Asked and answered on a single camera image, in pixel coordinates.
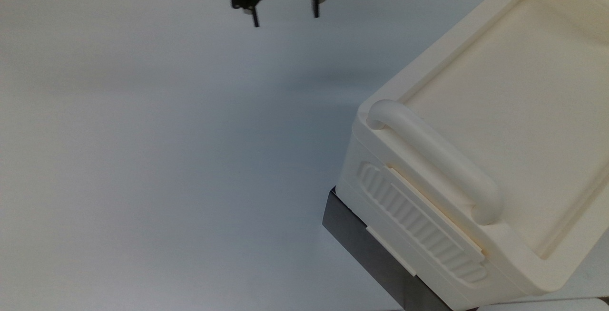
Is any cream plastic cabinet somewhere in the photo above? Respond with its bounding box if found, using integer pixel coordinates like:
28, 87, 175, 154
335, 0, 609, 311

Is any dark metal base block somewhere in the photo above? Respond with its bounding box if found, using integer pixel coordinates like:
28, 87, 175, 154
322, 186, 453, 311

